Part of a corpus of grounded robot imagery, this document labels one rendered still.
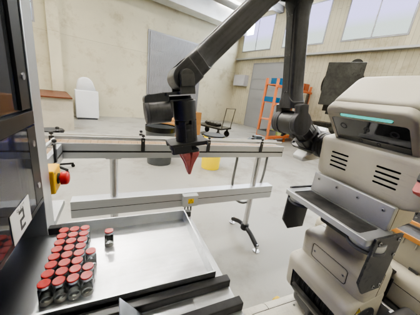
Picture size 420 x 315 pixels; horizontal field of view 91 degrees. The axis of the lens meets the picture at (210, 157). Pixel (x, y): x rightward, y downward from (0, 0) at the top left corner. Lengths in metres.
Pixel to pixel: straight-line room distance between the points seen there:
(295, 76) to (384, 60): 7.77
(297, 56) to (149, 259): 0.69
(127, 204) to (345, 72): 6.54
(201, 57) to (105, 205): 1.25
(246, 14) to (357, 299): 0.81
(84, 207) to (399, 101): 1.56
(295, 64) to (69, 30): 8.50
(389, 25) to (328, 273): 8.21
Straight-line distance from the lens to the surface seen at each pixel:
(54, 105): 6.23
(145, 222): 0.71
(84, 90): 7.97
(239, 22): 0.61
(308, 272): 0.82
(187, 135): 0.53
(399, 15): 8.72
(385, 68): 8.38
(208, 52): 0.55
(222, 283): 0.54
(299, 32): 0.73
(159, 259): 0.59
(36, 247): 0.70
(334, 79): 7.14
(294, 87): 0.71
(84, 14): 9.08
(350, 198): 0.67
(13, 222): 0.52
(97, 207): 1.58
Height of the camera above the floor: 1.29
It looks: 17 degrees down
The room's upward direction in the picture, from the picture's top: 7 degrees clockwise
